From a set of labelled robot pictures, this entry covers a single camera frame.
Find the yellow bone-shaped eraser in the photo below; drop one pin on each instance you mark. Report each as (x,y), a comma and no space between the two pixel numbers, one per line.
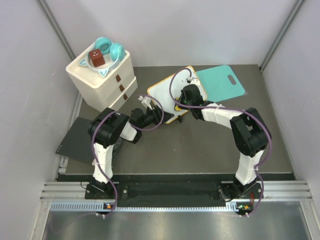
(177,108)

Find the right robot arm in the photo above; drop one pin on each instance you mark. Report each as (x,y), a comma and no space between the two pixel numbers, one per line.
(251,135)

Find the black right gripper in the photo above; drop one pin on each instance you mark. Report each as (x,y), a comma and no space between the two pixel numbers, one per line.
(183,97)

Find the teal cutting board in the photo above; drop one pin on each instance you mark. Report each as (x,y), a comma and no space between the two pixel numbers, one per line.
(220,83)

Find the brown cube toy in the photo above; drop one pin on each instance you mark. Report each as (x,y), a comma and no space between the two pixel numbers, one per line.
(97,57)

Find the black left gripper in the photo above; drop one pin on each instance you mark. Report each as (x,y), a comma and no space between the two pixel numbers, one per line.
(157,114)

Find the aluminium frame rail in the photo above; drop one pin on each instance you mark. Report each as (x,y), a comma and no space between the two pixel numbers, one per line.
(74,191)

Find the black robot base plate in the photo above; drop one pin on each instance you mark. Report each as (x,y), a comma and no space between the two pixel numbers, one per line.
(172,194)

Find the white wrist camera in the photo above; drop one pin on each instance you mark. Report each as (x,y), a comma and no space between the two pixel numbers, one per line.
(145,101)
(193,81)

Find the yellow-framed whiteboard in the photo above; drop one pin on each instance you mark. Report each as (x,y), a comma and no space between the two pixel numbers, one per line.
(160,91)

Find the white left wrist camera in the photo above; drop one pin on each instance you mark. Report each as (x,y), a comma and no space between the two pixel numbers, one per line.
(145,101)

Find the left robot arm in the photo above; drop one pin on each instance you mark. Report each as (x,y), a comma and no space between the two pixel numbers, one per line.
(109,126)

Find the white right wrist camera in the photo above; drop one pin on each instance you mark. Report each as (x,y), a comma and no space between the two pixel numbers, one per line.
(193,81)

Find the white three-drawer storage cabinet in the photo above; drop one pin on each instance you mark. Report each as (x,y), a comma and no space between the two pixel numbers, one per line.
(101,92)

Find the grey slotted cable duct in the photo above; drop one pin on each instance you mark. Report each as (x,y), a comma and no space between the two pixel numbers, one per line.
(104,207)

